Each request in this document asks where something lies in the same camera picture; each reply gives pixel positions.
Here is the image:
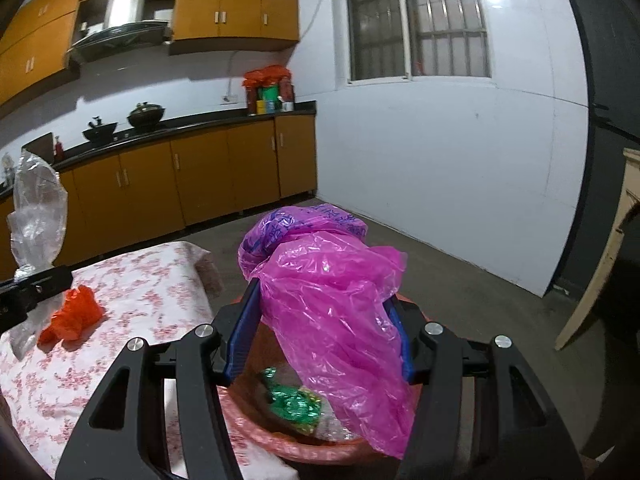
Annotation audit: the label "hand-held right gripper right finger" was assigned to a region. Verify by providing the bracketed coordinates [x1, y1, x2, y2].
[389, 297, 586, 480]

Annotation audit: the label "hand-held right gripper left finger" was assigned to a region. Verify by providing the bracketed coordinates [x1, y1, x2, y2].
[55, 278, 263, 480]

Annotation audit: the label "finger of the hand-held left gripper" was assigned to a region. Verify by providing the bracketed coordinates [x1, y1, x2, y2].
[0, 266, 73, 333]

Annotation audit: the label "clear plastic bag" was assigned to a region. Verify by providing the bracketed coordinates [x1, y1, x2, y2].
[6, 150, 68, 361]

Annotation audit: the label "green foil wrapper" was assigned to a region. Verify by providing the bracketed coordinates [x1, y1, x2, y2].
[262, 367, 323, 433]

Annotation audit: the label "orange plastic basin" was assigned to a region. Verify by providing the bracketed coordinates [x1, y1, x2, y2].
[220, 295, 431, 466]

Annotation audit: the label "magenta plastic bag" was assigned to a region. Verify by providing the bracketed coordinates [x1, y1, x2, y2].
[237, 202, 418, 461]

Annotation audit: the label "orange plastic bag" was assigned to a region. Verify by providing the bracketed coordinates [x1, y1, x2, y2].
[37, 285, 105, 346]

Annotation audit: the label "floral pink white tablecloth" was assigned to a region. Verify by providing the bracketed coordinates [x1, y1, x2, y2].
[0, 241, 301, 480]

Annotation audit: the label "dark wooden cutting board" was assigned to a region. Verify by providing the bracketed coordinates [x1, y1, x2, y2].
[21, 132, 55, 166]

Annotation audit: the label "black open wok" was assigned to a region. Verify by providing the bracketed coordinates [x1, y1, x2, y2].
[82, 119, 118, 142]

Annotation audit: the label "orange lower kitchen cabinets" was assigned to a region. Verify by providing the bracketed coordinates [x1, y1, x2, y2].
[0, 112, 318, 266]

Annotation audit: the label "black wok with lid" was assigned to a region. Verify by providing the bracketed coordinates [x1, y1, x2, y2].
[126, 102, 166, 128]

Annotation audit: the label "black kitchen countertop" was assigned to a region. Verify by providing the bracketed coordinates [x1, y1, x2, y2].
[0, 101, 318, 201]

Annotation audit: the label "wooden furniture leg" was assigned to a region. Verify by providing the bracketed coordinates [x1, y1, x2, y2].
[554, 147, 640, 351]

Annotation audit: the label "red bag on shelf rack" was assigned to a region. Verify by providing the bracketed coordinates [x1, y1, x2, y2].
[242, 65, 296, 113]

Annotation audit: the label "steel range hood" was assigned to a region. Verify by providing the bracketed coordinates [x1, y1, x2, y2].
[67, 0, 173, 63]

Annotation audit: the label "barred window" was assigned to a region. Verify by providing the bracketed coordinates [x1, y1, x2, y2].
[342, 0, 496, 83]

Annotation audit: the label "dark door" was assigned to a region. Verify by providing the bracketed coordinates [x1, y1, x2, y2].
[555, 0, 640, 301]

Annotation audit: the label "orange upper wall cabinets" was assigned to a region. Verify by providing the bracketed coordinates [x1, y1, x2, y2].
[0, 0, 181, 106]
[170, 0, 301, 53]

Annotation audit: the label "white wall cable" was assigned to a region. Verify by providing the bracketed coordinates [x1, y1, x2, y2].
[222, 0, 343, 106]

